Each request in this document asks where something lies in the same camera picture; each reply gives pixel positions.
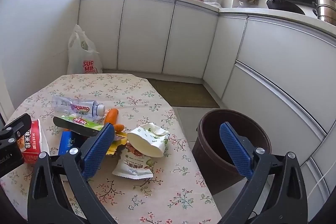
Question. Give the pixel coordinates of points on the brown trash bin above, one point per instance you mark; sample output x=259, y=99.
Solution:
x=210, y=161

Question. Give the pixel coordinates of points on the green snack packet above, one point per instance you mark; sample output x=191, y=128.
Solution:
x=78, y=123

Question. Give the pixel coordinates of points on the white snack packet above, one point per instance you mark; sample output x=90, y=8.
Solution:
x=131, y=166

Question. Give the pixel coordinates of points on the blue packet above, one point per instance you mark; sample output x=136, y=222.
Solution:
x=67, y=142

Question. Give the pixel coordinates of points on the red instant noodle cup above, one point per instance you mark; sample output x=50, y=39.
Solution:
x=31, y=145

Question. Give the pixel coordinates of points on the white cabinet with drawers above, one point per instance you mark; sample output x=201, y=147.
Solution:
x=275, y=61

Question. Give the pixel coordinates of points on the yellow wrapper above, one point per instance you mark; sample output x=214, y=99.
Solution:
x=116, y=146

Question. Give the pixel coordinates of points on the clear plastic bottle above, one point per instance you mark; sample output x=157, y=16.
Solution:
x=78, y=107

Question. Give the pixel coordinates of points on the white plastic shopping bag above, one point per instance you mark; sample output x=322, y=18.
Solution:
x=84, y=61

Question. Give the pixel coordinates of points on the crushed white paper cup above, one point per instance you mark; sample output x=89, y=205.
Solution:
x=144, y=142

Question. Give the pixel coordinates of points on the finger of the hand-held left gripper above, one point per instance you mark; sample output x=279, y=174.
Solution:
x=19, y=124

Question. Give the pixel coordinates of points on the white cabinet with doors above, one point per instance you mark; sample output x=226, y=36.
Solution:
x=147, y=35

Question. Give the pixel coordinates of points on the steel pot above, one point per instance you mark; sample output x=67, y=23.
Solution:
x=326, y=10

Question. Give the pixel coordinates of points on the floral tablecloth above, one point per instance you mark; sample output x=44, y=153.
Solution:
x=147, y=187

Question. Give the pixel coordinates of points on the orange peel pieces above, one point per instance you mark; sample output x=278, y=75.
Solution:
x=112, y=116

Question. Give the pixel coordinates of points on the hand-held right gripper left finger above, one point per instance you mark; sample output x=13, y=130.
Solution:
x=98, y=153

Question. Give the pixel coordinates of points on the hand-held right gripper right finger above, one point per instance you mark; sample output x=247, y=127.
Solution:
x=235, y=150

